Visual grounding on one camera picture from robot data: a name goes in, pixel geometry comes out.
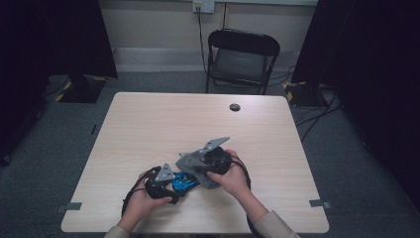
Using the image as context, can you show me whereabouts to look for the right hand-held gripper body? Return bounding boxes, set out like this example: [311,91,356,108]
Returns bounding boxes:
[192,136,234,177]

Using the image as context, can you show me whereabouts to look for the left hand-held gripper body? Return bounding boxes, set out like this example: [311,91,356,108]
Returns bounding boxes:
[145,162,176,200]

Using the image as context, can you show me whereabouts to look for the blue toy car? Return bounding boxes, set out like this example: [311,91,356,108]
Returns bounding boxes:
[171,171,201,193]

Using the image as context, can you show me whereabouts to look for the grey towel cloth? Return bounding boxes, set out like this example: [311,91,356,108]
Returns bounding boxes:
[174,150,222,190]

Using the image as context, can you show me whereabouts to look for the person's right hand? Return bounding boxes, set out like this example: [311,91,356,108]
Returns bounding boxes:
[205,148,252,200]

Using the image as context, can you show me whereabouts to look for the person's left hand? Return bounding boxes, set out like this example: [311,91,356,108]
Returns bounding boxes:
[118,167,173,233]

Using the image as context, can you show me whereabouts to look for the grey tape strip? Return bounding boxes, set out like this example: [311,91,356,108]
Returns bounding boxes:
[55,201,83,213]
[309,198,332,209]

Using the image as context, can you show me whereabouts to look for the black folding chair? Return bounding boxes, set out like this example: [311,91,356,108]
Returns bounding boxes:
[205,28,281,96]

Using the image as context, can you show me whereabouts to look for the black stand base yellow stripes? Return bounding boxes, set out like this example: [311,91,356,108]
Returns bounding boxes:
[53,73,108,104]
[282,80,330,108]

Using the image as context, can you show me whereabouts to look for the black curtain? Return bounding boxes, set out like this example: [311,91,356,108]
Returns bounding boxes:
[291,0,420,212]
[0,0,119,167]

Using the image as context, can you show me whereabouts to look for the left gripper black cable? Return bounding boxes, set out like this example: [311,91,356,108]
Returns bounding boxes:
[121,166,157,217]

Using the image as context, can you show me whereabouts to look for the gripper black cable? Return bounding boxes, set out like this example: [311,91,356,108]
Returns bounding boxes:
[121,166,157,217]
[231,155,262,238]

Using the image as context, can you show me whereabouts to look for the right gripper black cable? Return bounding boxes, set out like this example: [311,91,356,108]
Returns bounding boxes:
[231,155,262,238]

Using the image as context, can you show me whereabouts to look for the black floor cables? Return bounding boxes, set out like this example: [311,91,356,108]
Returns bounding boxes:
[295,88,343,143]

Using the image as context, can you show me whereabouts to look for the black power cable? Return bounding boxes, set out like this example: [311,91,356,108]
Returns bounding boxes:
[196,6,209,75]

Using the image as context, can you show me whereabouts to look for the white wall socket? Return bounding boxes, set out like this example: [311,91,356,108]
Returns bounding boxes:
[192,0,216,14]

